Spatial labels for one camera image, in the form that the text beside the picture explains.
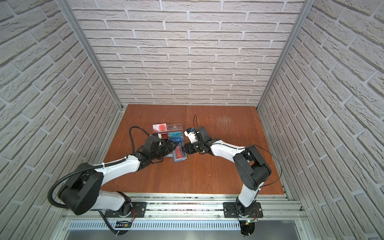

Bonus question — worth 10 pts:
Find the aluminium rail frame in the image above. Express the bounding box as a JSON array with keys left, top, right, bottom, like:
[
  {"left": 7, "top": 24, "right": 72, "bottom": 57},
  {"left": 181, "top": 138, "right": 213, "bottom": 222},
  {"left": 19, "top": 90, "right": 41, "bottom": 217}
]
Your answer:
[{"left": 61, "top": 192, "right": 307, "bottom": 221}]

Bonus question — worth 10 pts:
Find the blue leather card holder wallet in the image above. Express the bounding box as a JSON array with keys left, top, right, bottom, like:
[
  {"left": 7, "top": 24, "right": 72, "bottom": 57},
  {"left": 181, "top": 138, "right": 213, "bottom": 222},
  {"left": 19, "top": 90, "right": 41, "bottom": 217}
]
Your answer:
[{"left": 169, "top": 144, "right": 187, "bottom": 163}]

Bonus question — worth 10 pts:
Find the left black corrugated cable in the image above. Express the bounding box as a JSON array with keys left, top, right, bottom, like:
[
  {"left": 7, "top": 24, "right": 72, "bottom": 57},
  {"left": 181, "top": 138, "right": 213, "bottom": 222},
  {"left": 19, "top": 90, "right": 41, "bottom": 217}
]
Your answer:
[{"left": 47, "top": 125, "right": 151, "bottom": 236}]

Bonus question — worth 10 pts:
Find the red white card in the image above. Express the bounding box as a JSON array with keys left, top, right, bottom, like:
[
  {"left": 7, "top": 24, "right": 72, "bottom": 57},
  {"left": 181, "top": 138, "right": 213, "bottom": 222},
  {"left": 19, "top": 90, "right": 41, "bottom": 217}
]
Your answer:
[{"left": 153, "top": 123, "right": 168, "bottom": 133}]

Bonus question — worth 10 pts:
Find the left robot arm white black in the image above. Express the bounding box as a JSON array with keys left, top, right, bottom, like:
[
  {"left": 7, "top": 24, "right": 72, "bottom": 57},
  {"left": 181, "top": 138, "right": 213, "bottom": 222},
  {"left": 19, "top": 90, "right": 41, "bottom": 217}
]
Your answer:
[{"left": 57, "top": 135, "right": 178, "bottom": 217}]

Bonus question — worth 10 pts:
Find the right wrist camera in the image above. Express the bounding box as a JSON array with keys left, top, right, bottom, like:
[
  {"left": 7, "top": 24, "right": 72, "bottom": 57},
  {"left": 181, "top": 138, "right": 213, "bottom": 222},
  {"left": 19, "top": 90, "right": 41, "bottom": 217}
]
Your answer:
[{"left": 184, "top": 128, "right": 198, "bottom": 144}]

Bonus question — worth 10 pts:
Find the right thin black cable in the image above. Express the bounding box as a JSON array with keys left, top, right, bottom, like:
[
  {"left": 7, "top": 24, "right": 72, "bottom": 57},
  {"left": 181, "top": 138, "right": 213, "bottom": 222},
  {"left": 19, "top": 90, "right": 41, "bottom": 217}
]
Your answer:
[{"left": 192, "top": 114, "right": 283, "bottom": 188}]

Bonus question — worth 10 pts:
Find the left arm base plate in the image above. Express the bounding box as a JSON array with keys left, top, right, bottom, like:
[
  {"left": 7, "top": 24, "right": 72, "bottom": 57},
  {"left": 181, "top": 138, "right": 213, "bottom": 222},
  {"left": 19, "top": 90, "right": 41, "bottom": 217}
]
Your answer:
[{"left": 105, "top": 202, "right": 147, "bottom": 219}]

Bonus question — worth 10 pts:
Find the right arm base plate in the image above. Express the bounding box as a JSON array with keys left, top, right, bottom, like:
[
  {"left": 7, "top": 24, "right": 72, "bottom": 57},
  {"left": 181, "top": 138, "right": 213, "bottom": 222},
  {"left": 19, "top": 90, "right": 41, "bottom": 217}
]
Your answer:
[{"left": 223, "top": 202, "right": 264, "bottom": 219}]

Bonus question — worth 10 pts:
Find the teal blue cards stack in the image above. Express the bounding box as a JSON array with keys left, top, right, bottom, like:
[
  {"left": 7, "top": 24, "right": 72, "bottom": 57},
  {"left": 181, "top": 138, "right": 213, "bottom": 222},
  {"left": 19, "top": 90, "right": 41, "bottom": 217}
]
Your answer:
[{"left": 169, "top": 131, "right": 184, "bottom": 143}]

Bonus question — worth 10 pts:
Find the clear acrylic card organizer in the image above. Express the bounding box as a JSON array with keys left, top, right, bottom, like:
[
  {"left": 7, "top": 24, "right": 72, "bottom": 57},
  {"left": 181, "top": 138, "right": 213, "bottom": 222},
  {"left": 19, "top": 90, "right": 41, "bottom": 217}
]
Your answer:
[{"left": 153, "top": 124, "right": 184, "bottom": 143}]

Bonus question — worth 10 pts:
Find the red card in wallet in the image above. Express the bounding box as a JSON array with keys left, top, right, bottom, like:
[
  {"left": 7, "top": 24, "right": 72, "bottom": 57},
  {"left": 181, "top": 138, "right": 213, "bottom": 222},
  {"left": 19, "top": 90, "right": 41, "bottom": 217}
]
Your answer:
[{"left": 174, "top": 146, "right": 184, "bottom": 161}]

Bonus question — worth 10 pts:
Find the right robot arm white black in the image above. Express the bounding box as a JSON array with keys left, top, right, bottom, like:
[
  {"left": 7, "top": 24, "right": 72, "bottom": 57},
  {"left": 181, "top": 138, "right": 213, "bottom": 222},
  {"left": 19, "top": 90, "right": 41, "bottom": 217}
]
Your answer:
[{"left": 183, "top": 127, "right": 272, "bottom": 215}]

